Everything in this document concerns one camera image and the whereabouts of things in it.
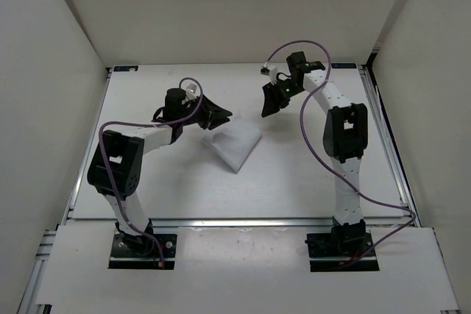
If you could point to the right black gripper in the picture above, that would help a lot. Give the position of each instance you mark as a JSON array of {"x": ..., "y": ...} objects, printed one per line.
[{"x": 272, "y": 101}]

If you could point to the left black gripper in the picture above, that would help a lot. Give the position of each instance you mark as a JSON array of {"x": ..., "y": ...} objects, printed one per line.
[{"x": 211, "y": 114}]

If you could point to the white skirt cloth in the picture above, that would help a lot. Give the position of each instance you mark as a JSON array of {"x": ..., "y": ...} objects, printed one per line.
[{"x": 233, "y": 142}]

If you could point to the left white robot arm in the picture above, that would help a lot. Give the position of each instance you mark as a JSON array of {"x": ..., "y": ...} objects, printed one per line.
[{"x": 115, "y": 169}]

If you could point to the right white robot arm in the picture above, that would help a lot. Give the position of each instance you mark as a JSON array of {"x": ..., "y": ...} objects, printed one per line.
[{"x": 344, "y": 140}]

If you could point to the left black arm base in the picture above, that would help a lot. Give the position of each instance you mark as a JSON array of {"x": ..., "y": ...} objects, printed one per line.
[{"x": 142, "y": 253}]

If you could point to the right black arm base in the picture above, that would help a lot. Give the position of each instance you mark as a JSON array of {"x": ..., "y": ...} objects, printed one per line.
[{"x": 346, "y": 248}]

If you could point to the right blue corner label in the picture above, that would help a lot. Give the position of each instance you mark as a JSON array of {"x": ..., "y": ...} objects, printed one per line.
[{"x": 344, "y": 66}]

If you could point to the blue corner label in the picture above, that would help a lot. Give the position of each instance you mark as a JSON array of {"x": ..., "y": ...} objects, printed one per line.
[
  {"x": 344, "y": 66},
  {"x": 125, "y": 68}
]

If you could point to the left blue corner label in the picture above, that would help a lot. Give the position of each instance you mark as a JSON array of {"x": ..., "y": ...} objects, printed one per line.
[{"x": 125, "y": 68}]

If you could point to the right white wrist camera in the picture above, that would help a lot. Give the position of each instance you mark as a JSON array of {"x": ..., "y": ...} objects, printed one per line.
[{"x": 271, "y": 71}]

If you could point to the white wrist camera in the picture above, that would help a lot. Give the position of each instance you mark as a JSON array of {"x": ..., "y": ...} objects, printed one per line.
[
  {"x": 271, "y": 71},
  {"x": 191, "y": 90}
]

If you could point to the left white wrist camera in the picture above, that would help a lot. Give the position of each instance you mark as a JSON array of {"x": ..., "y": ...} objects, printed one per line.
[{"x": 191, "y": 90}]

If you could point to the aluminium frame rail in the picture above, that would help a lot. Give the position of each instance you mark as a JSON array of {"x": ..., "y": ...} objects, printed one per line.
[{"x": 248, "y": 222}]

